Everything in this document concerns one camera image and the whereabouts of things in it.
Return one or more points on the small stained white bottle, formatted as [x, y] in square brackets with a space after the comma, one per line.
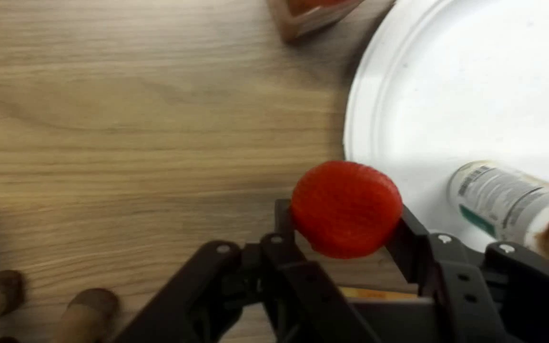
[509, 201]

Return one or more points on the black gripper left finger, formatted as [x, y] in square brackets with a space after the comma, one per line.
[266, 293]

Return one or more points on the white round plate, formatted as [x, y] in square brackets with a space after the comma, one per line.
[465, 97]

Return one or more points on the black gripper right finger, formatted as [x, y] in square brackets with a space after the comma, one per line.
[489, 293]

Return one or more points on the red toy strawberry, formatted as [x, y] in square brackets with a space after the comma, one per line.
[343, 211]

